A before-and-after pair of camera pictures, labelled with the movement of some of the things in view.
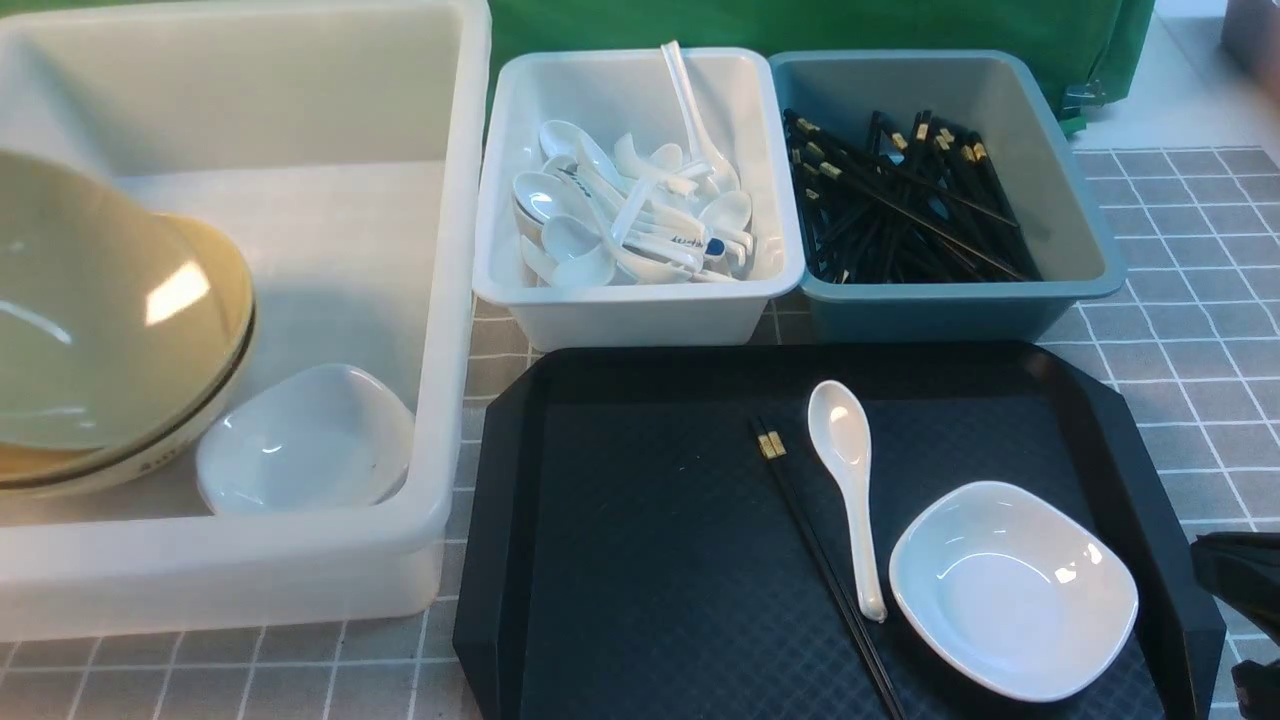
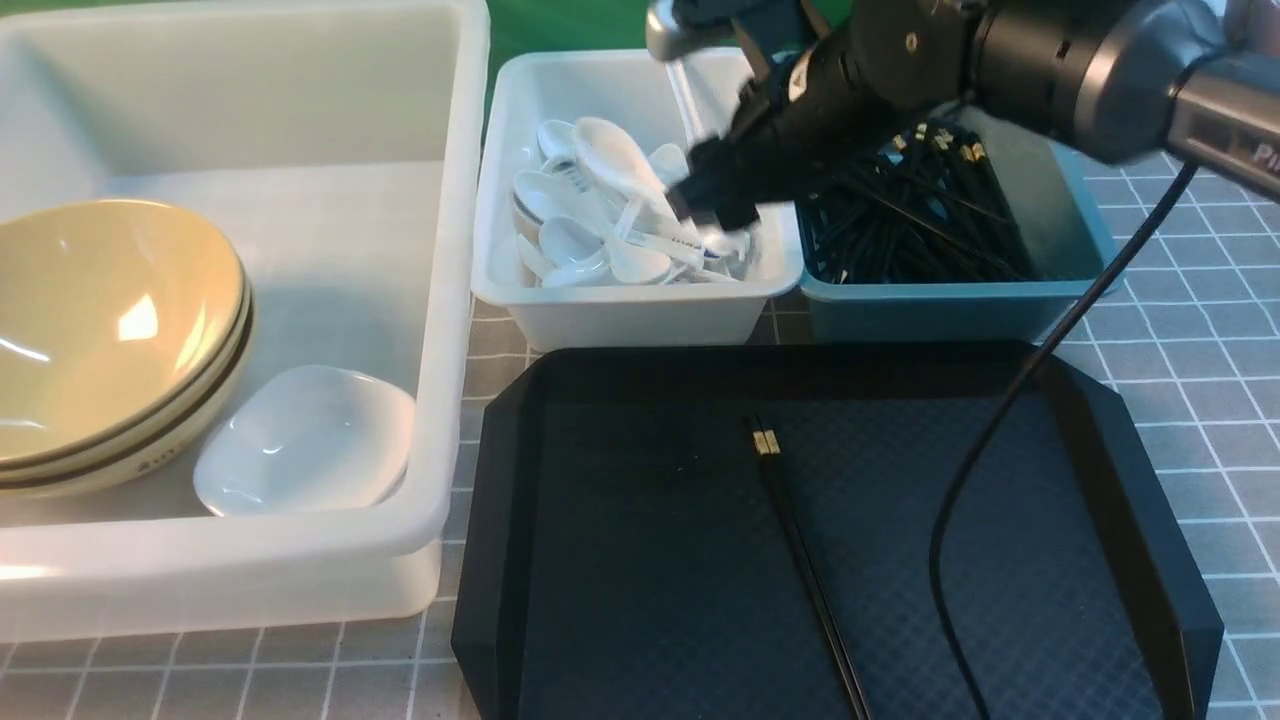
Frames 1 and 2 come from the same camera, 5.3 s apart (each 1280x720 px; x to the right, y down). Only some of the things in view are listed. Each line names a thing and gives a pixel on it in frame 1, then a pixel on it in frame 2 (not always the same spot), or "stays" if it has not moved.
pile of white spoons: (588, 211) stays
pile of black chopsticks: (924, 211) stays
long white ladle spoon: (702, 146) stays
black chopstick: (842, 591) to (773, 448)
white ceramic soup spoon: (840, 421) to (620, 159)
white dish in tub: (330, 437) stays
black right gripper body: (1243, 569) to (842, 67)
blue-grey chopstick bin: (932, 198) stays
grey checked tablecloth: (395, 669) stays
